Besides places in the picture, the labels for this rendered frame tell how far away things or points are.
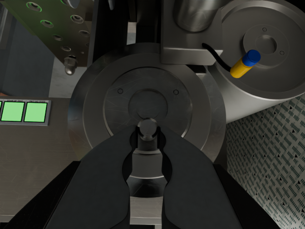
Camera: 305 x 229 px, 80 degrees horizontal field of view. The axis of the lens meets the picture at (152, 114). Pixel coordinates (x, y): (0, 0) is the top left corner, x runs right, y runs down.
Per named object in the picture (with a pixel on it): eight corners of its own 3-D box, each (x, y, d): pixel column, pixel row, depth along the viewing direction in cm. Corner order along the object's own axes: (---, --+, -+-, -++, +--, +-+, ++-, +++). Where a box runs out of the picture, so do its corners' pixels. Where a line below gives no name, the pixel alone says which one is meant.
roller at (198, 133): (209, 53, 18) (216, 179, 15) (172, 112, 43) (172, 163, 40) (88, 50, 17) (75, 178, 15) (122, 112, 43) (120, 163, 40)
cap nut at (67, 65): (75, 57, 51) (73, 72, 50) (80, 63, 54) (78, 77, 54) (61, 57, 51) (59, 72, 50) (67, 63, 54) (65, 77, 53)
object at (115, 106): (191, 66, 16) (195, 154, 14) (186, 76, 18) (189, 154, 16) (105, 64, 16) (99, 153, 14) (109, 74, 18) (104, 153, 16)
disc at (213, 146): (221, 43, 19) (233, 198, 16) (219, 46, 19) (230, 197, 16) (75, 39, 18) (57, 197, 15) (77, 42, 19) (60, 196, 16)
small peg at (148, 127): (153, 141, 12) (133, 133, 12) (152, 144, 14) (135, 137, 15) (162, 121, 12) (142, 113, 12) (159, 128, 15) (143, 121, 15)
